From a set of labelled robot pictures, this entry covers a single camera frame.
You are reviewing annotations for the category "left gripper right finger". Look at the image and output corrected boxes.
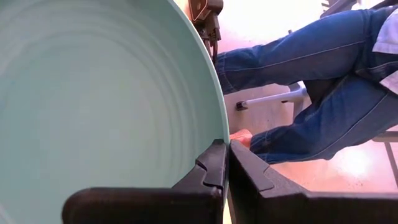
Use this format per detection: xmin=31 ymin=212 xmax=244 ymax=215
xmin=228 ymin=139 xmax=398 ymax=224

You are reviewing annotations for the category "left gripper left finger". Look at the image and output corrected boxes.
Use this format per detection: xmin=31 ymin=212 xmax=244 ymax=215
xmin=62 ymin=139 xmax=229 ymax=224

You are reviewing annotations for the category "teal plate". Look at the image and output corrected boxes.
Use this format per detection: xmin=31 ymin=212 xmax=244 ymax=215
xmin=0 ymin=0 xmax=230 ymax=224

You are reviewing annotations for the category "orange shoe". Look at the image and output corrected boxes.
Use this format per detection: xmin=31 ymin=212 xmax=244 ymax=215
xmin=229 ymin=128 xmax=253 ymax=149

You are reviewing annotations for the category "white chair leg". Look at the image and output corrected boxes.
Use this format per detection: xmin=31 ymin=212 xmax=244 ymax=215
xmin=235 ymin=81 xmax=308 ymax=121

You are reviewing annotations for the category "person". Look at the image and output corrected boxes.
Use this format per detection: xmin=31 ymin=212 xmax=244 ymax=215
xmin=214 ymin=0 xmax=398 ymax=166

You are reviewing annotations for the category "grey metal chair frame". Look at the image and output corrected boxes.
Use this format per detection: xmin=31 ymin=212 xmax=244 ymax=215
xmin=371 ymin=129 xmax=398 ymax=189

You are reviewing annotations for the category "dark bracket with cables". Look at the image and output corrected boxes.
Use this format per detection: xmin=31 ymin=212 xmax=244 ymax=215
xmin=188 ymin=0 xmax=224 ymax=65

